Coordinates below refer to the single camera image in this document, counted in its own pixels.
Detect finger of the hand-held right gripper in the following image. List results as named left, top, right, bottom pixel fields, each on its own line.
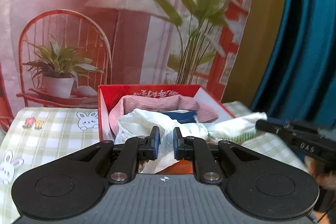
left=255, top=119, right=292, bottom=135

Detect person's right hand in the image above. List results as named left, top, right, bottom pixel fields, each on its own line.
left=304, top=156, right=336, bottom=189

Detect white green striped cloth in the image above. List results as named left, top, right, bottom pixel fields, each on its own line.
left=207, top=112, right=268, bottom=144

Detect dark blue cloth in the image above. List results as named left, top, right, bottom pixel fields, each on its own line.
left=163, top=110, right=198, bottom=123

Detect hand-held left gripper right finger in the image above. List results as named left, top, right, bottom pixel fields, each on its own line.
left=173, top=127, right=265, bottom=185

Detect red strawberry print box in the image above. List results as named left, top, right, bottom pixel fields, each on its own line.
left=97, top=84, right=237, bottom=174

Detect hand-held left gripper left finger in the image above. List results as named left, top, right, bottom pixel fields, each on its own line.
left=67, top=126, right=161, bottom=185

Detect pink striped cloth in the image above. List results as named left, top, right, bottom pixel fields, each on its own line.
left=108, top=95, right=219, bottom=140

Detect teal curtain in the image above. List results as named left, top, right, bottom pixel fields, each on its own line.
left=249, top=0, right=336, bottom=135

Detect green plaid tablecloth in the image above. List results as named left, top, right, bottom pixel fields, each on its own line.
left=0, top=101, right=315, bottom=224

